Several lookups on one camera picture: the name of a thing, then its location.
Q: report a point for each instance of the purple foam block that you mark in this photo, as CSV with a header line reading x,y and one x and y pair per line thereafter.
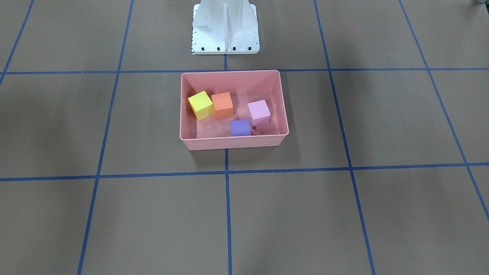
x,y
240,128

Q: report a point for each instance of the pink foam block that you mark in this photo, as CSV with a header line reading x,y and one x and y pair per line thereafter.
x,y
259,113

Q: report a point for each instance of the orange foam block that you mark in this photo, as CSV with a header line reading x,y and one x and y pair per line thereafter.
x,y
223,105

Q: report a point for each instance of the yellow foam block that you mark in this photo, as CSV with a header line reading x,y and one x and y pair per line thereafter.
x,y
201,105

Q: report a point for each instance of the pink plastic bin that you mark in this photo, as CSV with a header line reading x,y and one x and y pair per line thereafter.
x,y
244,86

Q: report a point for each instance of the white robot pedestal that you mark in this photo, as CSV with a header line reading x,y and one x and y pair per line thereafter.
x,y
225,27

